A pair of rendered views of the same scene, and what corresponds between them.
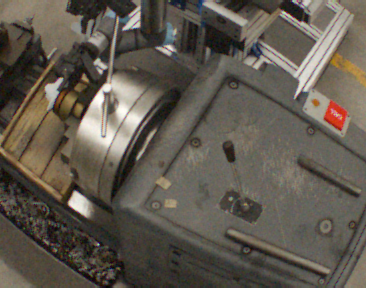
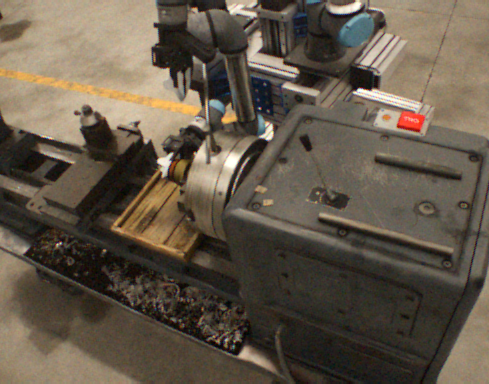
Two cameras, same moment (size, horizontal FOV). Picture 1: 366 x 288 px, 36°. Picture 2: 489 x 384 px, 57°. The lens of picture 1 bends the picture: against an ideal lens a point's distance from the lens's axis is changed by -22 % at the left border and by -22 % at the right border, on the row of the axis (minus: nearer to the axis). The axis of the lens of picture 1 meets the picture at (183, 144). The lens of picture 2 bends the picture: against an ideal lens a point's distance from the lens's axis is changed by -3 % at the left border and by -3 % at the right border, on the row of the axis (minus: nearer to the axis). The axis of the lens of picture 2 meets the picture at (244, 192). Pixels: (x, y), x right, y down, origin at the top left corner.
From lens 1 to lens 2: 49 cm
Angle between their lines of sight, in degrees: 17
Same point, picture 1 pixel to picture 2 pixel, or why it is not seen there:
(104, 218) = (226, 266)
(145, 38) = (242, 128)
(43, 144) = (166, 219)
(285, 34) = not seen: hidden behind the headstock
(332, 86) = not seen: hidden behind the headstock
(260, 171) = (340, 171)
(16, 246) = (149, 356)
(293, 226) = (386, 209)
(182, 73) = not seen: hidden behind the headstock
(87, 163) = (200, 199)
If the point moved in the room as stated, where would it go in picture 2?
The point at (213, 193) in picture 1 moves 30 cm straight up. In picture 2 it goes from (302, 191) to (294, 82)
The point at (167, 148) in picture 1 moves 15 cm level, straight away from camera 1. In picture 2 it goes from (261, 167) to (260, 128)
